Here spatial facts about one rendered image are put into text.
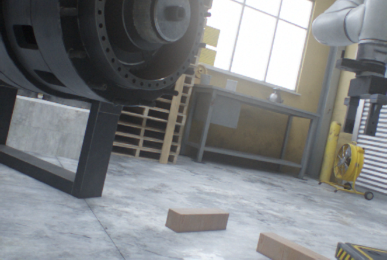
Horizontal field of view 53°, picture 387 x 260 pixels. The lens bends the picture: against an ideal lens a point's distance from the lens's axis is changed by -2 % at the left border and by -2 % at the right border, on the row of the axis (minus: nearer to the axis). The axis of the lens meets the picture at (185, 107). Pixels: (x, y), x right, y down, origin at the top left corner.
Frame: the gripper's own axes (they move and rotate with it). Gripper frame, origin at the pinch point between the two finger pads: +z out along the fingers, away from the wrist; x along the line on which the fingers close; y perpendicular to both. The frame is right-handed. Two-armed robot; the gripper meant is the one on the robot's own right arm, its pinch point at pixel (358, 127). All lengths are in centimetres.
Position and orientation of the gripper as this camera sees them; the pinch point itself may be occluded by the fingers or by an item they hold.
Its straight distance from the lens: 113.9
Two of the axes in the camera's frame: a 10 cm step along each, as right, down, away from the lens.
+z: -2.2, 9.8, -0.2
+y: 9.8, 2.2, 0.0
